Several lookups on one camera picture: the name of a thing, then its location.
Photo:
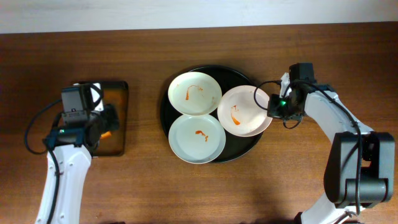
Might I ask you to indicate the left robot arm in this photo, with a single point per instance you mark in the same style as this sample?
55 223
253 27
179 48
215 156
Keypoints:
74 136

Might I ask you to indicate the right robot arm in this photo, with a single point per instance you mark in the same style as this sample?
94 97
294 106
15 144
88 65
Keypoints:
360 170

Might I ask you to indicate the pink plate with sauce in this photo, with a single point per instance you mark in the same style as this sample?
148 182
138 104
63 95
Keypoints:
239 114

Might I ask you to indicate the grey plate with sauce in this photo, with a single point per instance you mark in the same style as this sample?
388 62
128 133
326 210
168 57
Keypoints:
197 139

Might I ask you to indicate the cream plate with sauce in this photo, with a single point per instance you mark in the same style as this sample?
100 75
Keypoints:
194 93

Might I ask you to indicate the round black tray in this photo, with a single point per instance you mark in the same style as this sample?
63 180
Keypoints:
227 78

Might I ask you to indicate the green orange sponge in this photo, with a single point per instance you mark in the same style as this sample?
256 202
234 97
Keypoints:
106 135

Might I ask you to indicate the rectangular black tray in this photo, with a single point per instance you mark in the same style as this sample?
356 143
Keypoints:
114 105

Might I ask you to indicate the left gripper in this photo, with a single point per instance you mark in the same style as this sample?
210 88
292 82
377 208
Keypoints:
111 117

